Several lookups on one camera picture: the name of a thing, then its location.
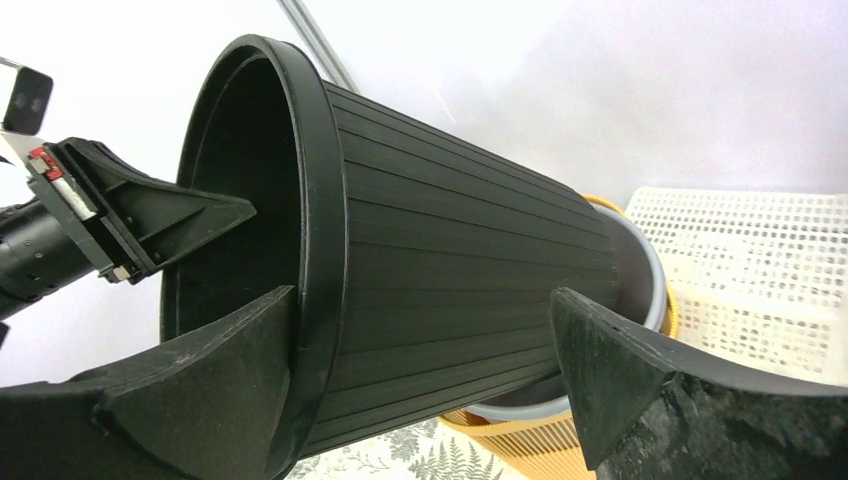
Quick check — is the floral patterned table mat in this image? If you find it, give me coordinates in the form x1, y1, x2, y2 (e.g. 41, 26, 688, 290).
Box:
287, 419, 524, 480

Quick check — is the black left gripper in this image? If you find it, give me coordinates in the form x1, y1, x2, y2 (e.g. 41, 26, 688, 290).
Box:
1, 138, 256, 318

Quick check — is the grey plastic bucket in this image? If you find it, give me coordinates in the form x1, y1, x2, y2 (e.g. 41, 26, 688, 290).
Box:
465, 203, 669, 423

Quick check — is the black bucket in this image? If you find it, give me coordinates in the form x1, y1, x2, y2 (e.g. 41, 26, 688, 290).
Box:
160, 34, 619, 477

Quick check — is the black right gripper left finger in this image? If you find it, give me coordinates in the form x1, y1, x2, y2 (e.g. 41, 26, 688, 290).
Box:
1, 286, 296, 479

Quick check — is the white mesh plastic basket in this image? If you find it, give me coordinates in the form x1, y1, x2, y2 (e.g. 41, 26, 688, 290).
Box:
626, 187, 847, 386

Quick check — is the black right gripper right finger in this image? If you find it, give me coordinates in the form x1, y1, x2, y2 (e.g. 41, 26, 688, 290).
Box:
550, 288, 847, 479

